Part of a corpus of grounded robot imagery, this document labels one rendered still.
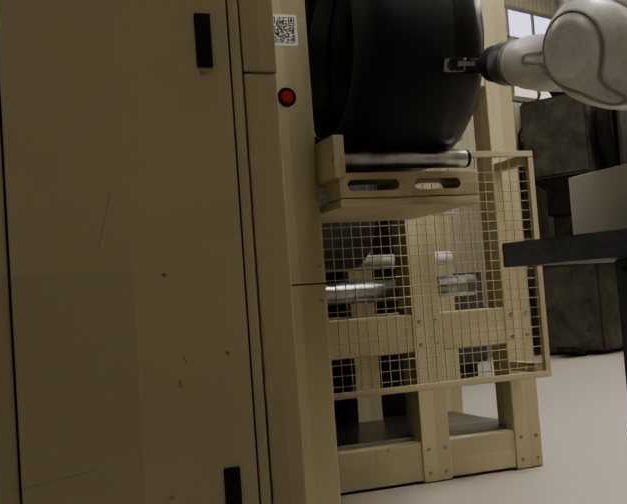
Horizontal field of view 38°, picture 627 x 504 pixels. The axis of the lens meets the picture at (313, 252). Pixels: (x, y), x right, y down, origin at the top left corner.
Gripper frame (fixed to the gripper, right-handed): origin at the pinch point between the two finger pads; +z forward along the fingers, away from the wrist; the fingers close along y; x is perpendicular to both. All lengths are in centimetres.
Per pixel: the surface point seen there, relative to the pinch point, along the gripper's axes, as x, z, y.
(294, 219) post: 36, 15, 32
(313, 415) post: 80, 4, 31
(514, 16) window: -62, 582, -384
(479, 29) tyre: -8.3, 5.7, -9.4
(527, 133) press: 42, 491, -346
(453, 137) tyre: 16.7, 11.1, -6.8
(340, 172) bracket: 24.0, 6.0, 24.3
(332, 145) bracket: 18.1, 7.8, 25.6
